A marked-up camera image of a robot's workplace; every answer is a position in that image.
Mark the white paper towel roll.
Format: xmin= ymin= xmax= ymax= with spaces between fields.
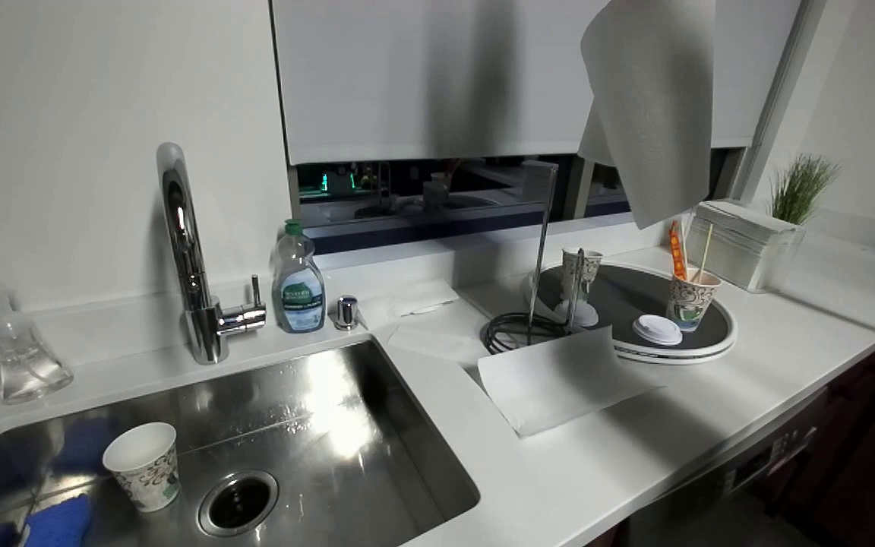
xmin=575 ymin=0 xmax=720 ymax=231

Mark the loose white paper towel sheet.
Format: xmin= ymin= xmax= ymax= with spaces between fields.
xmin=473 ymin=325 xmax=674 ymax=442

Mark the small chrome knob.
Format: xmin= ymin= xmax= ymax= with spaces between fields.
xmin=328 ymin=292 xmax=364 ymax=334

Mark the green dish soap bottle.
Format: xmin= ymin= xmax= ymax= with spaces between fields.
xmin=271 ymin=220 xmax=332 ymax=337

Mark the tall patterned cup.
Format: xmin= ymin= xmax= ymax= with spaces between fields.
xmin=559 ymin=247 xmax=606 ymax=332

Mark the black round tray white rim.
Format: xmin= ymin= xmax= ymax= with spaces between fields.
xmin=538 ymin=262 xmax=737 ymax=369

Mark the white roller blind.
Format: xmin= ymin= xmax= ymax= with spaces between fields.
xmin=271 ymin=0 xmax=809 ymax=169

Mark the stainless steel sink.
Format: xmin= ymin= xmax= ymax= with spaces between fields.
xmin=0 ymin=332 xmax=482 ymax=547

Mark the small white round lid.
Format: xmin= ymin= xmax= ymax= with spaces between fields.
xmin=630 ymin=314 xmax=687 ymax=350

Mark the orange plastic utensil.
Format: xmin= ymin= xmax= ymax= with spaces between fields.
xmin=665 ymin=215 xmax=692 ymax=287

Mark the chrome kitchen faucet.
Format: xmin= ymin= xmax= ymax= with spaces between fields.
xmin=155 ymin=140 xmax=271 ymax=369

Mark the wooden chopstick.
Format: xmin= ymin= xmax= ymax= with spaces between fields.
xmin=695 ymin=221 xmax=716 ymax=287

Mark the round sink drain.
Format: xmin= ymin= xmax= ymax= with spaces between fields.
xmin=194 ymin=469 xmax=284 ymax=542

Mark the white planter box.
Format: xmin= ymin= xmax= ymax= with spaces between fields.
xmin=687 ymin=197 xmax=803 ymax=294

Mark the patterned paper cup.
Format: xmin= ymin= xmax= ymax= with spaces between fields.
xmin=101 ymin=419 xmax=184 ymax=518

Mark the green grass plant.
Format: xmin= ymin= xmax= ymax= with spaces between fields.
xmin=768 ymin=151 xmax=839 ymax=227

